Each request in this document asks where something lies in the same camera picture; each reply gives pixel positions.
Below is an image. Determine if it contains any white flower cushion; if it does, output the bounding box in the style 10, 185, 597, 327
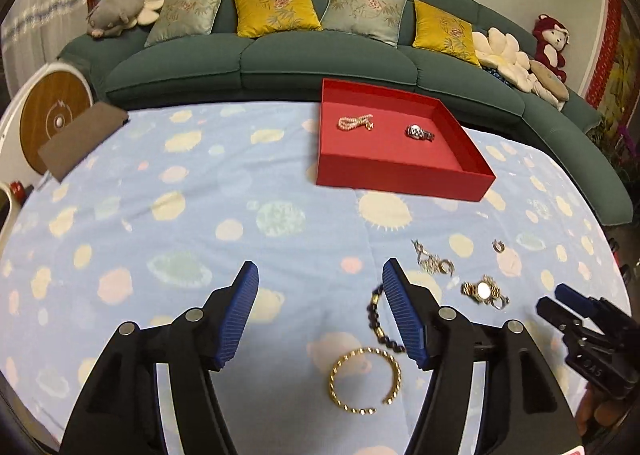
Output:
472, 28, 540, 93

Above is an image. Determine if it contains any grey pig plush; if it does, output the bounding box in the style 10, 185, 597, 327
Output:
85, 0, 146, 40

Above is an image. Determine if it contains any white framed mirror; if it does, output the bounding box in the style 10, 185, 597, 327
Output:
0, 182, 23, 248

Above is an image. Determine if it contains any pearl bracelet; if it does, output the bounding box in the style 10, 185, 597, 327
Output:
337, 115, 376, 132

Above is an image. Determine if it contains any brown leather pad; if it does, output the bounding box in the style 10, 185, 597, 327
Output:
37, 102, 131, 183

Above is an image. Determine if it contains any white machine with wooden disc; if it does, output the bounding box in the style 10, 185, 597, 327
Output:
0, 61, 93, 186

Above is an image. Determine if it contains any gold twisted bangle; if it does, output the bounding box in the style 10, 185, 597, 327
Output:
328, 347, 402, 415

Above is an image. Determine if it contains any green sofa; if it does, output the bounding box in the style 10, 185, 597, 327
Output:
59, 0, 632, 227

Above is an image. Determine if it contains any gold chain bracelet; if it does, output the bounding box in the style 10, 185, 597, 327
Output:
411, 238, 457, 277

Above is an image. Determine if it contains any red cardboard box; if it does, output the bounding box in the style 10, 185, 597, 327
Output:
316, 78, 497, 202

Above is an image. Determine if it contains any potted plant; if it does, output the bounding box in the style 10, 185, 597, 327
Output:
595, 118, 640, 188

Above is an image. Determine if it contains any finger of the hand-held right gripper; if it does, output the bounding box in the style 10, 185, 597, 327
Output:
554, 283, 608, 321
536, 297, 583, 338

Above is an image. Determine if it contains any red monkey plush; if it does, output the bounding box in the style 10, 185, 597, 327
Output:
531, 14, 571, 82

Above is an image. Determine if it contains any blue printed tablecloth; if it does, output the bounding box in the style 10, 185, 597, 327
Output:
0, 100, 632, 455

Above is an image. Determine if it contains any gold wristwatch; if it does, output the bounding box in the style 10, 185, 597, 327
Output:
460, 275, 511, 311

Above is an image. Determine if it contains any white sheer curtain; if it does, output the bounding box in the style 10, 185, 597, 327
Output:
0, 0, 113, 101

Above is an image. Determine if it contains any grey floral cushion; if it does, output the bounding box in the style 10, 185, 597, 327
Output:
320, 0, 408, 48
144, 0, 229, 48

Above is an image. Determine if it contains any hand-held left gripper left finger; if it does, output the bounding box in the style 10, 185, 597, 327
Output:
62, 260, 260, 455

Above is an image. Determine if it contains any person's right hand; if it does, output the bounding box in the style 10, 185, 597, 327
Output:
575, 380, 633, 437

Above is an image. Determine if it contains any yellow floral cushion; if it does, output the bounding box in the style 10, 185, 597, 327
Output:
412, 0, 482, 67
232, 0, 324, 39

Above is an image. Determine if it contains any beige round cushion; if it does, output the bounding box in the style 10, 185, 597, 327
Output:
529, 60, 571, 104

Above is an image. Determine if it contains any red wall hanging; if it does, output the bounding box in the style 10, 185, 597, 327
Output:
585, 0, 627, 108

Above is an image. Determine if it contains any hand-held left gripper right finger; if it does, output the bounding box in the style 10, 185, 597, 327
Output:
382, 257, 576, 455

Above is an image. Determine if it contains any dark bead bracelet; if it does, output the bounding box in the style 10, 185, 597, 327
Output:
367, 285, 407, 353

